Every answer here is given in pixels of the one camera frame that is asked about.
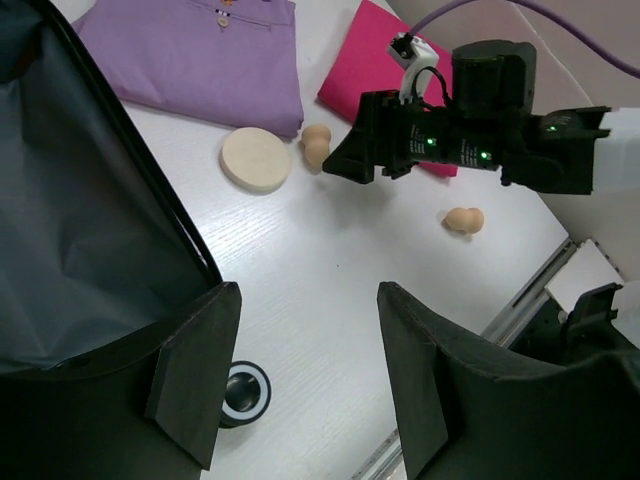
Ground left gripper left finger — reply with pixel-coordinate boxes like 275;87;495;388
144;282;242;470

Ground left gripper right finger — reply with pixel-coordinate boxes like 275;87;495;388
377;282;639;479

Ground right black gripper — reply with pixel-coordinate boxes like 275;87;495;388
322;90;455;183

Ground beige makeup sponge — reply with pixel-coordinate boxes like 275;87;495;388
301;124;332;170
444;207;485;235

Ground pink cloth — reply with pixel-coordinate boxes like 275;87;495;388
316;0;459;179

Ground purple shorts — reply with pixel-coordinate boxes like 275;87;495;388
73;0;304;138

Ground pink and teal kids suitcase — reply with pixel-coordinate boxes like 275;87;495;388
0;0;274;480

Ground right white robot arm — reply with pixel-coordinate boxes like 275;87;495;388
322;34;639;195

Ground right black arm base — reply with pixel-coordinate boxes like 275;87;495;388
510;283;636;366

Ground round cream powder puff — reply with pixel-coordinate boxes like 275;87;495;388
219;127;292;194

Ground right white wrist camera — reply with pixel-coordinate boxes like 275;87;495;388
388;33;439;104

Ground aluminium rail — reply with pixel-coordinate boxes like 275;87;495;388
349;234;626;480

